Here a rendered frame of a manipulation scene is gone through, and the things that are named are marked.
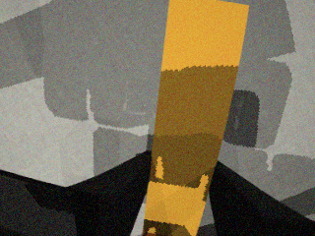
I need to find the orange-brown bar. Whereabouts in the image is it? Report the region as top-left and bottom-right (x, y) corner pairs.
(142, 0), (249, 236)

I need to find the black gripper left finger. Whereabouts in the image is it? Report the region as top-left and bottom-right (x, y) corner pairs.
(0, 150), (153, 236)

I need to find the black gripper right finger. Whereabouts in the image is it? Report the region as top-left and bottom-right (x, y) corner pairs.
(209, 161), (315, 236)

